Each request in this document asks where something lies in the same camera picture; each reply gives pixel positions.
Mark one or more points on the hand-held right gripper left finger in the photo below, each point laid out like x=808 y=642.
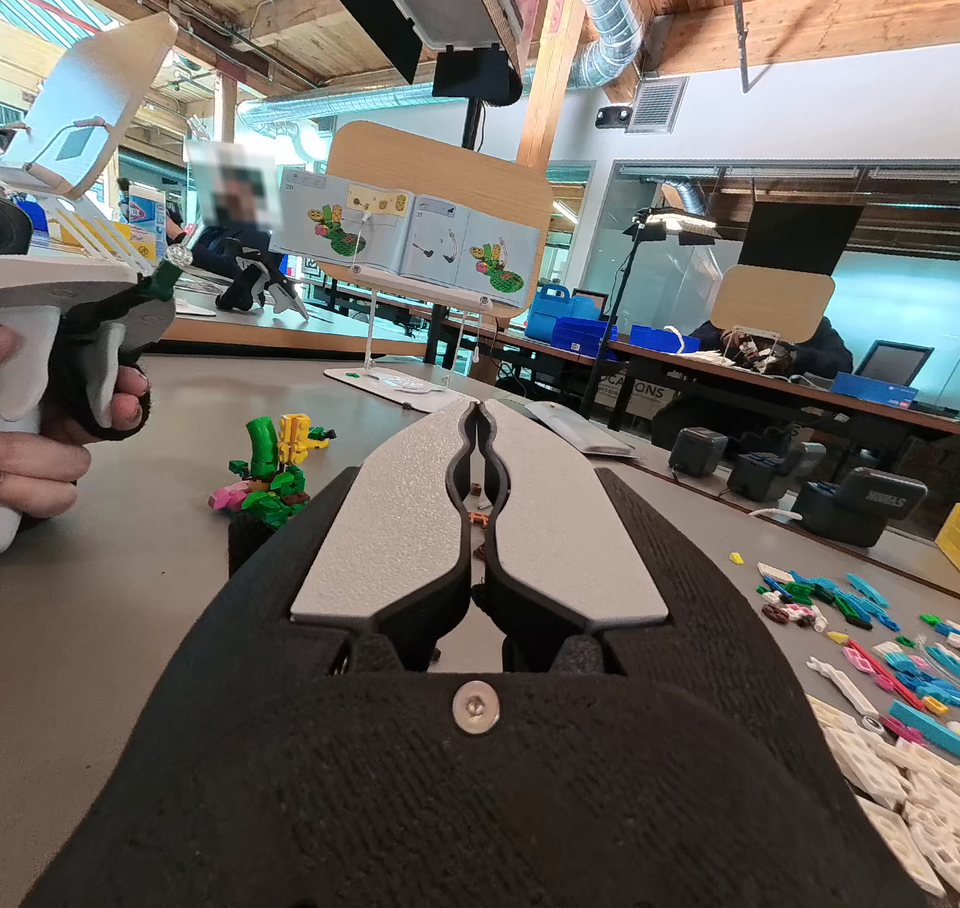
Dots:
x=390 y=518

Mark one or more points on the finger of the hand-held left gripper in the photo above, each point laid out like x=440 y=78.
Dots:
x=75 y=278
x=154 y=326

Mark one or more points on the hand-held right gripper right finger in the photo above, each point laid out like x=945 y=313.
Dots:
x=562 y=525

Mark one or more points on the dark green toy stem piece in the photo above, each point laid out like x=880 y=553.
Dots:
x=169 y=281

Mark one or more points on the toy brick plant model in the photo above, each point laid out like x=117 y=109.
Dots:
x=262 y=443

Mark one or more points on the neighbouring wooden-edged desk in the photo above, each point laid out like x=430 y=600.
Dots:
x=300 y=330

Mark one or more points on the person's left hand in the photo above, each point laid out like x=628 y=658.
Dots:
x=37 y=473

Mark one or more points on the white blue carton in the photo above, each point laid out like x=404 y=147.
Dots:
x=146 y=217

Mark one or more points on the silver foil pouch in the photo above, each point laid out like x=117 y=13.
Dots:
x=577 y=428

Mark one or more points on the black battery charger box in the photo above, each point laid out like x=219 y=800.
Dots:
x=772 y=473
x=697 y=450
x=862 y=506

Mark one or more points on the white board book stand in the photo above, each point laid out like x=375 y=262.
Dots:
x=97 y=97

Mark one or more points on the blue plastic bin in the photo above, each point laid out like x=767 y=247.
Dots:
x=660 y=339
x=589 y=338

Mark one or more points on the light blue carry case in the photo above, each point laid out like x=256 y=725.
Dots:
x=555 y=315

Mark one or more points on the open instruction booklet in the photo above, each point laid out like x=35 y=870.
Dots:
x=420 y=232

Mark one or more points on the wooden board book stand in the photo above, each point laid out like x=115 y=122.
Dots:
x=772 y=296

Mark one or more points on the black studio light stand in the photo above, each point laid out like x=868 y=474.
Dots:
x=675 y=223

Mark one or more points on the blue flat box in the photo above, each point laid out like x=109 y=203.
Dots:
x=870 y=389

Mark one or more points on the instruction booklet on white stand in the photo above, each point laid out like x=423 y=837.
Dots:
x=450 y=165

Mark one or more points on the black hanging panel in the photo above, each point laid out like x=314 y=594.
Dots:
x=799 y=236

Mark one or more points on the pile of loose toy bricks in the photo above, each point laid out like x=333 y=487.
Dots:
x=862 y=765

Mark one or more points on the yellow toy box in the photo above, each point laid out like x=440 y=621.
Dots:
x=951 y=540

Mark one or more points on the wall air vent grille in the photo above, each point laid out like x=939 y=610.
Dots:
x=656 y=105

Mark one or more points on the wooden post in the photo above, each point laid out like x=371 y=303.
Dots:
x=551 y=75

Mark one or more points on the silver ventilation duct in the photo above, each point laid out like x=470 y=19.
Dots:
x=607 y=15

